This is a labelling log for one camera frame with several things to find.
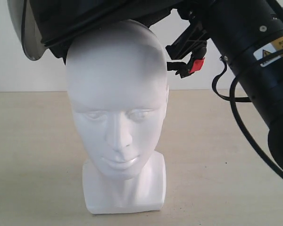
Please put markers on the black helmet with tinted visor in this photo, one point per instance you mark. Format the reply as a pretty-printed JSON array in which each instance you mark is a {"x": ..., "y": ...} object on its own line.
[{"x": 53, "y": 24}]

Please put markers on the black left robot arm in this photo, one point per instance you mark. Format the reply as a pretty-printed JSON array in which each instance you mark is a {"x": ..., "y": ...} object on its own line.
[{"x": 249, "y": 35}]

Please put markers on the white mannequin head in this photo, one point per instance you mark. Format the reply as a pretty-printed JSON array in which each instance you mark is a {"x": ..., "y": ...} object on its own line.
[{"x": 117, "y": 87}]

